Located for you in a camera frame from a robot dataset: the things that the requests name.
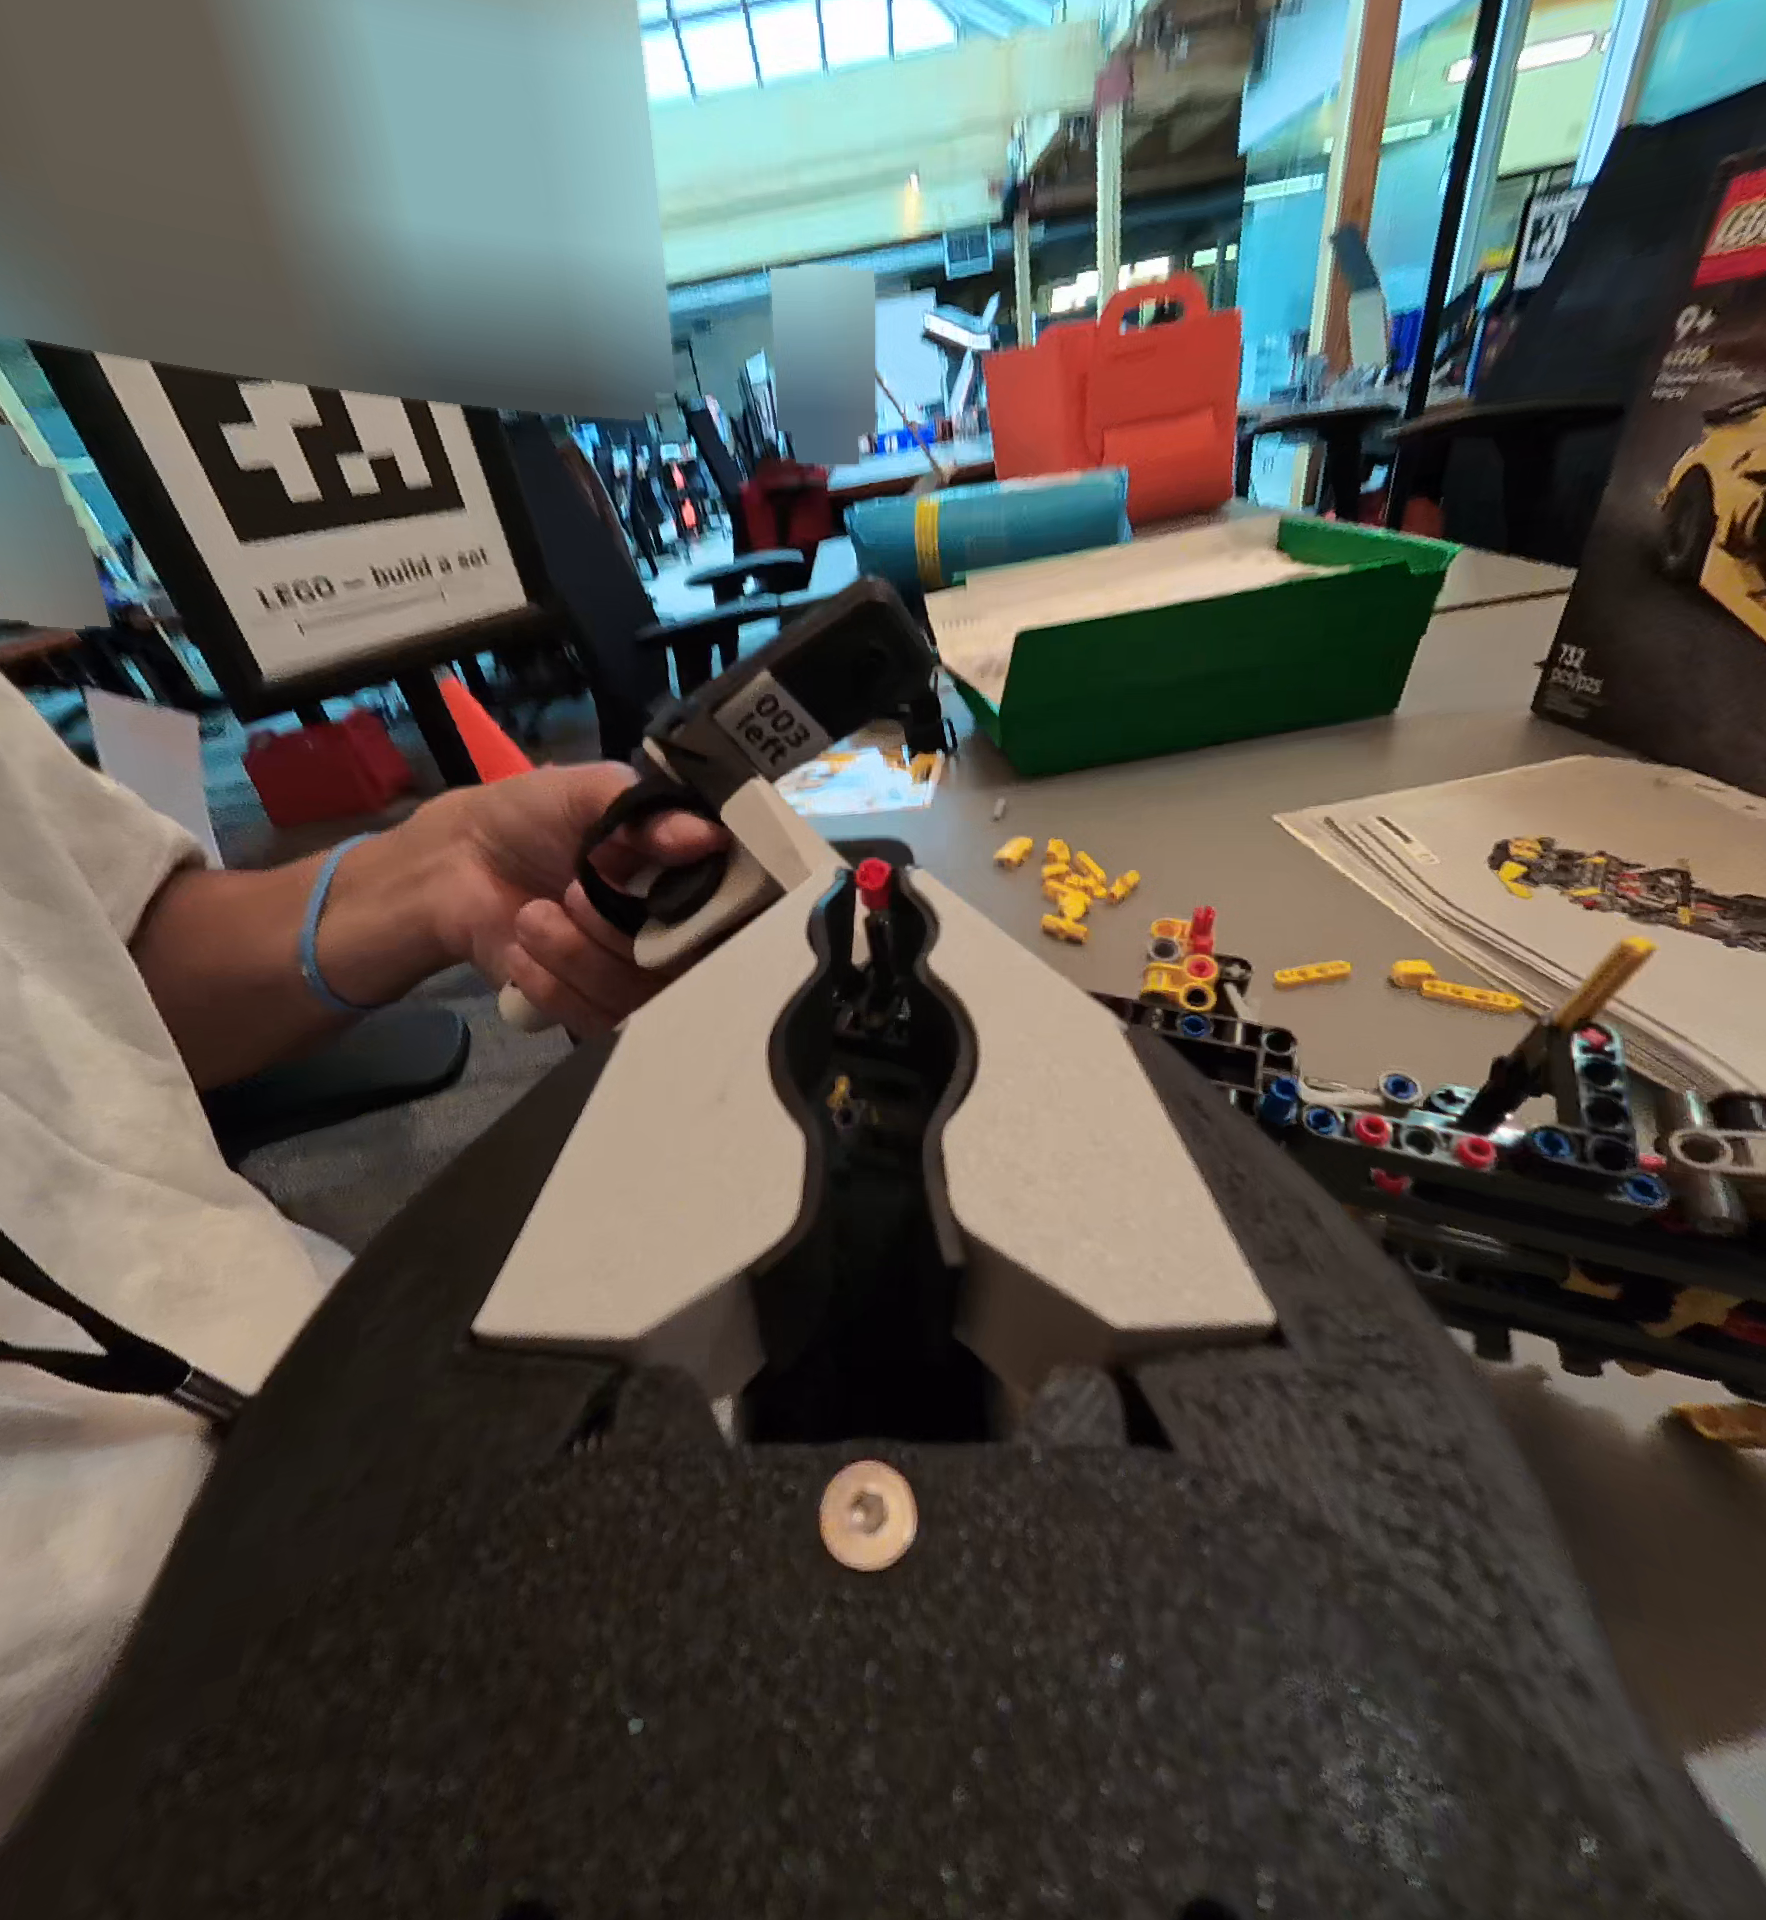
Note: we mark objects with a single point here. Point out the white card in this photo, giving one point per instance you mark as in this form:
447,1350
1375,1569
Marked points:
148,780

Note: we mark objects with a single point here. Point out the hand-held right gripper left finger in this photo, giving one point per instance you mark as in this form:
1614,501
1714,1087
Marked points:
658,1200

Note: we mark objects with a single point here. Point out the black office chair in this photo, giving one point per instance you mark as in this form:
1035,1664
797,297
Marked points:
358,1065
732,614

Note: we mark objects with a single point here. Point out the clear plastic bag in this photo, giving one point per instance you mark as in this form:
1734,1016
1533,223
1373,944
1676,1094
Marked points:
868,780

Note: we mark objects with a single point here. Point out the lego instruction booklet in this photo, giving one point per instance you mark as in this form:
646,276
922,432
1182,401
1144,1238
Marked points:
1648,900

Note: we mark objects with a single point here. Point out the pile of yellow lego pieces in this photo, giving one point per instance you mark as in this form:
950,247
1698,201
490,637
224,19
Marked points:
1071,893

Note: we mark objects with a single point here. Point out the person's white shirt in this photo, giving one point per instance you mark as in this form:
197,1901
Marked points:
42,1050

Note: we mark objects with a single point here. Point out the person's left forearm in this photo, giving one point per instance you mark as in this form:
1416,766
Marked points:
238,961

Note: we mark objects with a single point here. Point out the green plastic bin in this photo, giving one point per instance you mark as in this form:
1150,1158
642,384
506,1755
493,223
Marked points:
1213,675

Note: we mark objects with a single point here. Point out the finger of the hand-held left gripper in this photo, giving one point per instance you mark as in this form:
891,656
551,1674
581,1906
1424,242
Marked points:
787,855

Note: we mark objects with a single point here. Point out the person's left hand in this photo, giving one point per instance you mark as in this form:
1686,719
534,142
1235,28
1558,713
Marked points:
523,870

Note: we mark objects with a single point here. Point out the black white marker sign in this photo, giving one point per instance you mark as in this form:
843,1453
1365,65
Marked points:
329,540

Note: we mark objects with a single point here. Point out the orange bag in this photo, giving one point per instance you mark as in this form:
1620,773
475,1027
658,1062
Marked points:
1122,404

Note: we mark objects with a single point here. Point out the orange cone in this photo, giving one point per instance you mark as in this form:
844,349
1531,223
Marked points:
487,743

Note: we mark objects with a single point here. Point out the white paper sheets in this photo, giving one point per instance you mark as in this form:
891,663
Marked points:
1122,600

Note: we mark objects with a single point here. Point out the dark lego set box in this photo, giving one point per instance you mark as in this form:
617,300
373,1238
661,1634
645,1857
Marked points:
1709,494

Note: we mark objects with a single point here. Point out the black metal leg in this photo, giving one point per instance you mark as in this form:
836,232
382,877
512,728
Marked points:
441,721

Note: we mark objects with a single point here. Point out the blue plastic roll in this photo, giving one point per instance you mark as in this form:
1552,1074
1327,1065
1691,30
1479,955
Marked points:
988,533

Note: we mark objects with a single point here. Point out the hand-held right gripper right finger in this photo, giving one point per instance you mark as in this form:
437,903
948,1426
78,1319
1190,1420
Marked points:
1092,1200

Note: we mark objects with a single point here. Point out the red box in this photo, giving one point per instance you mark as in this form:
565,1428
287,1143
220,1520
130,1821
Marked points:
329,773

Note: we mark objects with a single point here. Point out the black yellow lego car chassis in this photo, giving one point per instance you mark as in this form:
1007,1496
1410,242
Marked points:
1499,1184

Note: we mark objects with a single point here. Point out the small yellow lego connector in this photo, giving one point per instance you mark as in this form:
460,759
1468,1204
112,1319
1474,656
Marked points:
1413,973

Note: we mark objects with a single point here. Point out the yellow lego beam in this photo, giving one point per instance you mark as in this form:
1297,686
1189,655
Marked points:
1476,996
1313,974

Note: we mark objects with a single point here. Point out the blue wristband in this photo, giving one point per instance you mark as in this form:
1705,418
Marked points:
317,930

